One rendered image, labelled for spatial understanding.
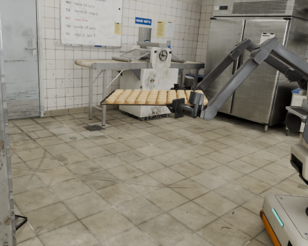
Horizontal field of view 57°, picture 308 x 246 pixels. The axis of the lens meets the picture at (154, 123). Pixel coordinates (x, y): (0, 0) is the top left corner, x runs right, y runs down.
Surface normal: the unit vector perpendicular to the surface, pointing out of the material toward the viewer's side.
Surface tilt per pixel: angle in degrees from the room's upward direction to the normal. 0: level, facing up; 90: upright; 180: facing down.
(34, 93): 90
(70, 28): 90
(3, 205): 90
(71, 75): 90
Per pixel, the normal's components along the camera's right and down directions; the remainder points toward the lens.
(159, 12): 0.66, 0.26
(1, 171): 0.44, 0.29
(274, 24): -0.75, 0.13
